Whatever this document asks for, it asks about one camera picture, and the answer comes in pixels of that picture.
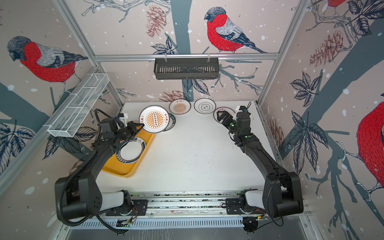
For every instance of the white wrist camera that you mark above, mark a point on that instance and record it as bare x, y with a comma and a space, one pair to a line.
123, 117
241, 109

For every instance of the red green rim plate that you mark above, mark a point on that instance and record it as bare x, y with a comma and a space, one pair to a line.
130, 151

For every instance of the white mesh wire shelf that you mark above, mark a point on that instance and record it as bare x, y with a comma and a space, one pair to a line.
81, 102

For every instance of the aluminium frame crossbar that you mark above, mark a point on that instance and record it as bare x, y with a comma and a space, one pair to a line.
149, 58

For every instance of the orange sunburst plate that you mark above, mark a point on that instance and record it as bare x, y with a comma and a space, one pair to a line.
229, 110
180, 107
155, 119

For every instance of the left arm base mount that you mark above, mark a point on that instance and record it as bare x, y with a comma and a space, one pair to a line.
137, 208

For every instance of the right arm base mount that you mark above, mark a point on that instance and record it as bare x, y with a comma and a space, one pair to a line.
235, 206

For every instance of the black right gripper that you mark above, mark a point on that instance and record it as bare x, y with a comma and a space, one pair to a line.
229, 119

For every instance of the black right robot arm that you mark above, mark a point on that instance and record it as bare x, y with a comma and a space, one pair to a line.
282, 193

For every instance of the yellow plastic bin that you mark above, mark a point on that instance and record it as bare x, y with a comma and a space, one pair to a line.
116, 168

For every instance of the aluminium rail bed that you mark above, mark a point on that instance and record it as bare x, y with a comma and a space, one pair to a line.
185, 205

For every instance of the black hanging wire basket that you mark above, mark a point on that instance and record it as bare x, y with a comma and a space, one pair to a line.
186, 68

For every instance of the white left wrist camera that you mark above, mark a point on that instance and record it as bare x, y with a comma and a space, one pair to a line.
123, 117

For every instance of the white black motif plate back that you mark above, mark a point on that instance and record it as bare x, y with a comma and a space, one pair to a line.
205, 106

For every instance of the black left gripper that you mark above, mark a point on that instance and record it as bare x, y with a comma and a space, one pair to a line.
131, 126

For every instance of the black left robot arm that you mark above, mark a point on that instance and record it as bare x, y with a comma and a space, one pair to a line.
78, 196

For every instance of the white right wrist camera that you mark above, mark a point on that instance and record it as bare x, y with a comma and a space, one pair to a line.
241, 109

